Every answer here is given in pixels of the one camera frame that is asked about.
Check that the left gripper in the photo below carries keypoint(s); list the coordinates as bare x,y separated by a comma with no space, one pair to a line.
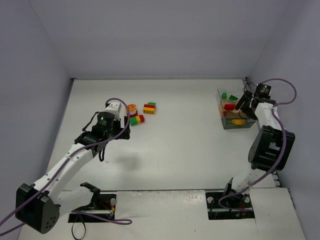
125,128

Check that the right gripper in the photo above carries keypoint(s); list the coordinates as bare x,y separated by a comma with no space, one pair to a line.
249,103

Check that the green yellow red lego stack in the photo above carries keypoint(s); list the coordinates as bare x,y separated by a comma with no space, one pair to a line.
136,120

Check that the red stepped lego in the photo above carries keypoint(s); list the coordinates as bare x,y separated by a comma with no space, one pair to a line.
229,107

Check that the red round flower lego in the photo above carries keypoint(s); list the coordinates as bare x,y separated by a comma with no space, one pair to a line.
133,113

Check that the green sloped lego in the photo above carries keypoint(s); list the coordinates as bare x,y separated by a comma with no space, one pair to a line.
224,95

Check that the yellow striped lego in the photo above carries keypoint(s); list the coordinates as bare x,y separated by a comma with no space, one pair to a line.
238,122

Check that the yellow round printed lego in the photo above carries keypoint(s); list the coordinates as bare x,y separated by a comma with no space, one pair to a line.
132,107

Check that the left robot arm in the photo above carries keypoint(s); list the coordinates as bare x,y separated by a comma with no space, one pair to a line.
42,203

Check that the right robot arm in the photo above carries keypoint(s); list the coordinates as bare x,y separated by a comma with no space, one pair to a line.
268,153

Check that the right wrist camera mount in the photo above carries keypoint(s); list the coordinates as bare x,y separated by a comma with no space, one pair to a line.
262,87

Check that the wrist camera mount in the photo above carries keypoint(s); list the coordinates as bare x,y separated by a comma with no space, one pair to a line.
114,107
262,87

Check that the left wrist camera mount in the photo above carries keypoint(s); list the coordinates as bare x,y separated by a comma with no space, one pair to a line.
114,107

